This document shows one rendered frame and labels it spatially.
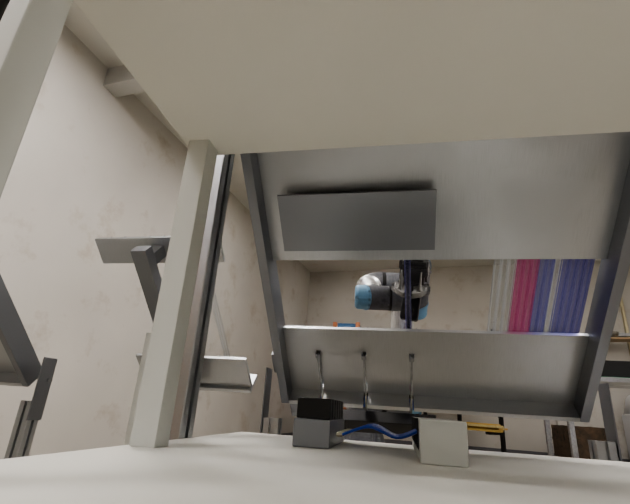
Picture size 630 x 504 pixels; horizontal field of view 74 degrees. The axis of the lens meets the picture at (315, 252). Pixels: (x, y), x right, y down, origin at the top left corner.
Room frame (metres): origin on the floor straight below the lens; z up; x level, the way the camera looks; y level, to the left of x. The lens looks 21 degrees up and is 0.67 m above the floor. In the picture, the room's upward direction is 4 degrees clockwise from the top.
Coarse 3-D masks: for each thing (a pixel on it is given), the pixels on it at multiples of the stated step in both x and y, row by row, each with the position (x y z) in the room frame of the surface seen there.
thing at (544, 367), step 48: (288, 336) 1.01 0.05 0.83; (336, 336) 0.98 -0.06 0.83; (384, 336) 0.96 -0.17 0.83; (432, 336) 0.93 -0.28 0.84; (480, 336) 0.91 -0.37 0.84; (528, 336) 0.89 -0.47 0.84; (576, 336) 0.86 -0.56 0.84; (336, 384) 1.09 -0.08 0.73; (384, 384) 1.06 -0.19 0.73; (432, 384) 1.03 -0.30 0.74; (480, 384) 1.00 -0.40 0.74; (528, 384) 0.98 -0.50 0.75; (576, 384) 0.95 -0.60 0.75
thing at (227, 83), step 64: (0, 0) 0.15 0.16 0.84; (64, 0) 0.23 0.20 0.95; (128, 0) 0.27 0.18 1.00; (192, 0) 0.27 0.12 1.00; (256, 0) 0.27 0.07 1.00; (320, 0) 0.26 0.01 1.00; (384, 0) 0.26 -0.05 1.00; (448, 0) 0.25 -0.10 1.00; (512, 0) 0.25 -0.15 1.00; (576, 0) 0.25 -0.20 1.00; (0, 64) 0.21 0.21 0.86; (128, 64) 0.35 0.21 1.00; (192, 64) 0.34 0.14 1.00; (256, 64) 0.34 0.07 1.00; (320, 64) 0.33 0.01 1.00; (384, 64) 0.33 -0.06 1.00; (448, 64) 0.32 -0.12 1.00; (512, 64) 0.32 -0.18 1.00; (576, 64) 0.31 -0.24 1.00; (0, 128) 0.22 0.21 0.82; (192, 128) 0.45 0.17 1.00; (256, 128) 0.45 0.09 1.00; (320, 128) 0.44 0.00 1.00; (384, 128) 0.43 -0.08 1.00; (448, 128) 0.42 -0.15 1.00; (512, 128) 0.41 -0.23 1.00; (576, 128) 0.41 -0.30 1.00; (0, 192) 0.24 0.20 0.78; (192, 192) 0.48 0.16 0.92; (192, 256) 0.49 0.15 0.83
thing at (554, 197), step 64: (320, 192) 0.73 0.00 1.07; (384, 192) 0.68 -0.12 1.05; (448, 192) 0.69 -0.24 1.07; (512, 192) 0.67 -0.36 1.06; (576, 192) 0.65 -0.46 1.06; (320, 256) 0.84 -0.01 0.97; (384, 256) 0.81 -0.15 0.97; (448, 256) 0.79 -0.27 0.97; (512, 256) 0.76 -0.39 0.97; (576, 256) 0.74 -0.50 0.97
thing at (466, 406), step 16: (352, 400) 1.08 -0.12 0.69; (368, 400) 1.07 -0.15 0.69; (384, 400) 1.07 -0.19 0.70; (400, 400) 1.06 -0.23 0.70; (416, 400) 1.05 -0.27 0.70; (432, 400) 1.05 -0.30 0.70; (448, 400) 1.04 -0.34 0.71; (464, 400) 1.04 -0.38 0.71; (480, 400) 1.03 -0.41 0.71; (496, 400) 1.03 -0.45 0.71; (496, 416) 1.01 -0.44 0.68; (512, 416) 1.00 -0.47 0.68; (528, 416) 0.99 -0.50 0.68; (544, 416) 0.98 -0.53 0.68; (560, 416) 0.98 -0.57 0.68; (576, 416) 0.97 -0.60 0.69
